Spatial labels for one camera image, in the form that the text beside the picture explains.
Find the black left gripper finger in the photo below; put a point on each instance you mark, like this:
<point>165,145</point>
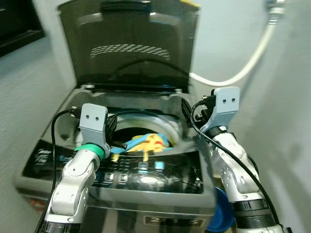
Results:
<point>119,144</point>

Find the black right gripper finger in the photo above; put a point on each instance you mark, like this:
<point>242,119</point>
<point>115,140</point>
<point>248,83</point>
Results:
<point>186,109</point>

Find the yellow and blue garment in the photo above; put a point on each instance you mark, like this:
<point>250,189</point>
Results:
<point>148,141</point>

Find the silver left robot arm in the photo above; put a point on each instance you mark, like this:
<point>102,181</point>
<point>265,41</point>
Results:
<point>73,179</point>

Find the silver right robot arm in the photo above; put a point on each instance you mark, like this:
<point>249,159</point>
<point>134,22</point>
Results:
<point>238,179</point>

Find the grey top-load washing machine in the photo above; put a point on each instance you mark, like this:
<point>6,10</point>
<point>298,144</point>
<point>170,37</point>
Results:
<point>160,194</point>

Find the dark transparent washer lid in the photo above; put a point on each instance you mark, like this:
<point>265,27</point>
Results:
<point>131,29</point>

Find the blue plastic basin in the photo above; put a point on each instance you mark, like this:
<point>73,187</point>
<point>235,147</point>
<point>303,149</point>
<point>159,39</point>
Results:
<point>217,213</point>

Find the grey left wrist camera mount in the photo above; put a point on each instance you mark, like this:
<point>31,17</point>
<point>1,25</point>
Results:
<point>93,124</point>

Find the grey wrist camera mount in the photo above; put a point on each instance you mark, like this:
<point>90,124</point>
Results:
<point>224,104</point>
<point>93,124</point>

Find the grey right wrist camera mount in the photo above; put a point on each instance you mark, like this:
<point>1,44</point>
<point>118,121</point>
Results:
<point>224,104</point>

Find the metal wall tap fitting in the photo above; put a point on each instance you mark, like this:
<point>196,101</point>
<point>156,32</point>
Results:
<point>275,10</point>

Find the dark window frame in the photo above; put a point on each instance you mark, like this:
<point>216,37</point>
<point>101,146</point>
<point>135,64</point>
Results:
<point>17,24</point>

